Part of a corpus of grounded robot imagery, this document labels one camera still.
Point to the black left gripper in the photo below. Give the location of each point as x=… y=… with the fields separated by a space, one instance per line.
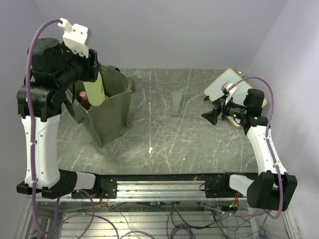
x=91 y=65

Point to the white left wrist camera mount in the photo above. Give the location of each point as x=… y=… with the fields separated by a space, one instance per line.
x=76 y=37

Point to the green bottle pink pump cap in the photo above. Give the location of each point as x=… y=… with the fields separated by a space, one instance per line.
x=95 y=91

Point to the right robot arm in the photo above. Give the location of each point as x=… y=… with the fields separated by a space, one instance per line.
x=273 y=188

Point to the grey squeeze tube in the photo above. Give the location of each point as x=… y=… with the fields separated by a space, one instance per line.
x=176 y=98

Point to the aluminium rail frame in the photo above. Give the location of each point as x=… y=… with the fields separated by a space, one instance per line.
x=165 y=187

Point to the green canvas bag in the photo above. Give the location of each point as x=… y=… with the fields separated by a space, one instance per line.
x=109 y=120

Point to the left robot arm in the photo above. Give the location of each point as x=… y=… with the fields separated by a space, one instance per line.
x=54 y=67

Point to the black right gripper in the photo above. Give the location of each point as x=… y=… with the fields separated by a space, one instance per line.
x=220 y=106

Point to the yellow framed whiteboard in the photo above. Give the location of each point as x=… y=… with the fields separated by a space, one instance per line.
x=233 y=98

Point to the orange soap bottle pink cap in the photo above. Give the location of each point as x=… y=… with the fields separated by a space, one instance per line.
x=84 y=100

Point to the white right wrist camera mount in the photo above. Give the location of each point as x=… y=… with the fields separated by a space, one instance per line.
x=229 y=89

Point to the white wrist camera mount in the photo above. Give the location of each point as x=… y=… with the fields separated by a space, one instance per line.
x=76 y=37
x=229 y=89

